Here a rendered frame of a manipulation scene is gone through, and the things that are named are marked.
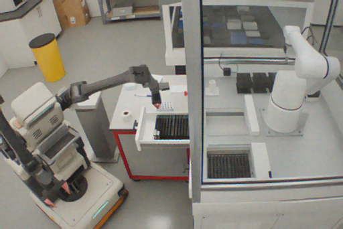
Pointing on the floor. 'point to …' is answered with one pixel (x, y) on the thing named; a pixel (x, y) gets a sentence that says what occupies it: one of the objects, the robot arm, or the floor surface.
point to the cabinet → (273, 220)
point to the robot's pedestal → (98, 129)
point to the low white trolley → (169, 167)
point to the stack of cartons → (72, 13)
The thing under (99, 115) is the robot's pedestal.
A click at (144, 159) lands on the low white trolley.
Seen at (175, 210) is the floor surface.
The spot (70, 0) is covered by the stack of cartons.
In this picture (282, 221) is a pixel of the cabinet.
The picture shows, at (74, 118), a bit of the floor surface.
